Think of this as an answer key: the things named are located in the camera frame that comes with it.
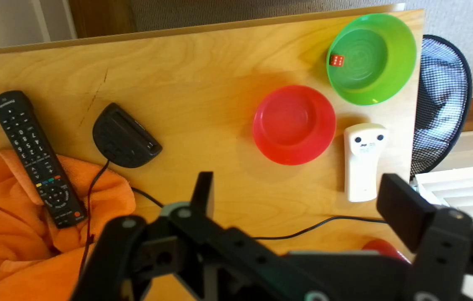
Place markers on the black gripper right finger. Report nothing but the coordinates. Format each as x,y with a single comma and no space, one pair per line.
404,212

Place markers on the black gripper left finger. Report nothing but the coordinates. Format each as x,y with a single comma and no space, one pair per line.
199,193

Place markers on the red plastic cup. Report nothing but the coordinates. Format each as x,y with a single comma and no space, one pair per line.
382,249

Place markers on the green plastic bowl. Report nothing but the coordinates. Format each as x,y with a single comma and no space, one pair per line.
374,61

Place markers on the white remote with face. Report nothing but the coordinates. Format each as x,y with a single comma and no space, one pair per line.
361,173

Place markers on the white window blind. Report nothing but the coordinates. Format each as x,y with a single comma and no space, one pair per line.
469,190

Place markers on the black semicircular electronic device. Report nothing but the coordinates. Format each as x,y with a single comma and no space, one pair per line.
123,137

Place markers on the black mesh chair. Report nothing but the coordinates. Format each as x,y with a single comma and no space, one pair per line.
438,101

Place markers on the small red sticker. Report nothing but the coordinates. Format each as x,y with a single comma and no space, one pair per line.
337,61

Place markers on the black tv remote control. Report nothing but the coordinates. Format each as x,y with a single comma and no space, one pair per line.
28,152

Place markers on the orange cloth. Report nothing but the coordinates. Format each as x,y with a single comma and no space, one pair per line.
1,245

